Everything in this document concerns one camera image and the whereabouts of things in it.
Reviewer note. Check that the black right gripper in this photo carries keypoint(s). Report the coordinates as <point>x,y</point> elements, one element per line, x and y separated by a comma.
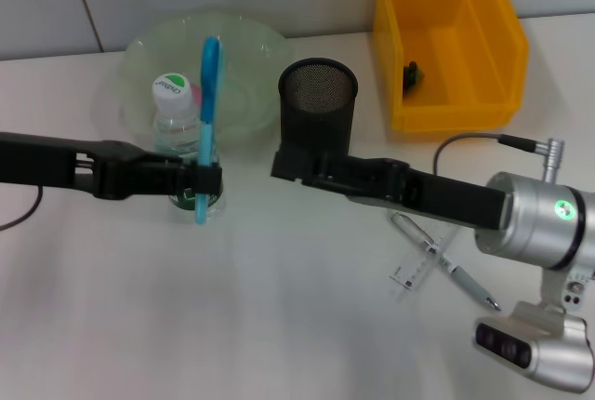
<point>455,204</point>

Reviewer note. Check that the black mesh pen holder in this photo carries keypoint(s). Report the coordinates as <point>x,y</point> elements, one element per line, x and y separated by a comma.
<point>316,125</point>

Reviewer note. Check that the green label water bottle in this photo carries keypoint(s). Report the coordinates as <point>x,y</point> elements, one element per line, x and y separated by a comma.
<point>174,93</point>

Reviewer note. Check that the yellow plastic bin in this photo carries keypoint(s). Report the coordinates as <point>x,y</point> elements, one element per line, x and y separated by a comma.
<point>465,93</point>

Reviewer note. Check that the grey clear ballpoint pen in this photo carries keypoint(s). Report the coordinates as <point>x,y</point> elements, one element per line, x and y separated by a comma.
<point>465,279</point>

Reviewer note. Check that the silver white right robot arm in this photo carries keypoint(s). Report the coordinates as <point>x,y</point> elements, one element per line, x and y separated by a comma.
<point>534,218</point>

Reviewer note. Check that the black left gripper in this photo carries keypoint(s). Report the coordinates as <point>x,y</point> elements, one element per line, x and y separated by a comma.
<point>46,160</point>

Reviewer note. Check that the blue teal scissors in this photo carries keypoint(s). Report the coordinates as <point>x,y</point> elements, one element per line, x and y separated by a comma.
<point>209,93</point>

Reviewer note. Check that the transparent plastic ruler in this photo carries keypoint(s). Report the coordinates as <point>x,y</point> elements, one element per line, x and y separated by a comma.
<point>409,274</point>

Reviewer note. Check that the green glass fruit bowl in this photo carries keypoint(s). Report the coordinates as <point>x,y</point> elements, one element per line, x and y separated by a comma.
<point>246,70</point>

